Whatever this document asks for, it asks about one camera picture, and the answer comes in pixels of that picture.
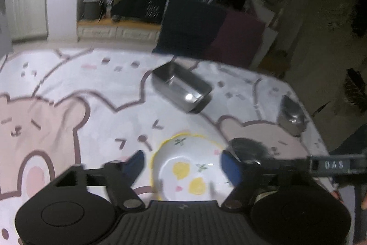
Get small stainless steel dish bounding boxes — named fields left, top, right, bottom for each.
left=277, top=95, right=308, bottom=137

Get white plate with yellow flowers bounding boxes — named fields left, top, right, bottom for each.
left=150, top=134, right=233, bottom=204

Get rectangular stainless steel tray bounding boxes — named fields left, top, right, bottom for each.
left=152, top=62, right=213, bottom=113

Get round stainless steel bowl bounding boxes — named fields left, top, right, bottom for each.
left=227, top=138, right=270, bottom=162

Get person's right hand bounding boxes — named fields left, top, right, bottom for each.
left=360, top=194, right=367, bottom=210

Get cartoon bear patterned tablecloth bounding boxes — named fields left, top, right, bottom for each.
left=1, top=48, right=327, bottom=244

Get maroon folded cushion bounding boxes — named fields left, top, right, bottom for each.
left=203, top=10, right=266, bottom=68

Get white low drawer cabinet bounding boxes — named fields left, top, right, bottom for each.
left=77, top=19, right=161, bottom=43

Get dark grey bin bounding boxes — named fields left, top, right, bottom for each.
left=83, top=0, right=101, bottom=20

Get black have a nice day sign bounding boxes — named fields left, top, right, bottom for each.
left=111, top=0, right=167, bottom=24

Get white closet doors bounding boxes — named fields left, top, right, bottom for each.
left=5, top=0, right=48, bottom=41

